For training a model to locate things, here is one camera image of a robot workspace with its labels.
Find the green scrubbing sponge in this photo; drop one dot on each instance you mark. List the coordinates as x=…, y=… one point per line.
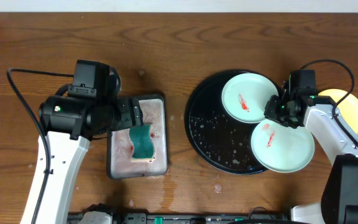
x=143, y=148

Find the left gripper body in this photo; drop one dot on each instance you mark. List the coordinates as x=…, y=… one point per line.
x=126, y=116

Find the pale green plate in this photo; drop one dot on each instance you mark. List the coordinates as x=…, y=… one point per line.
x=282, y=149
x=245, y=96

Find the black rectangular soapy water tray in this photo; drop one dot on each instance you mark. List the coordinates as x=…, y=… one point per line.
x=119, y=163

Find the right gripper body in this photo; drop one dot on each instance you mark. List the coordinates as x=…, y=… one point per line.
x=279, y=111

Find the round black serving tray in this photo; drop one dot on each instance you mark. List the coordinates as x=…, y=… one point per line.
x=218, y=138

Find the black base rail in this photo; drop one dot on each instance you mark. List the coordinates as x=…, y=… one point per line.
x=101, y=213

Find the yellow plate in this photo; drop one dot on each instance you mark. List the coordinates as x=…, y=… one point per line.
x=348, y=108

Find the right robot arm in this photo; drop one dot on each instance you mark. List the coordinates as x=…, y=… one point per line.
x=339, y=202

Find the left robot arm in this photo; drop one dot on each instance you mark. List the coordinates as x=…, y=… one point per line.
x=67, y=122

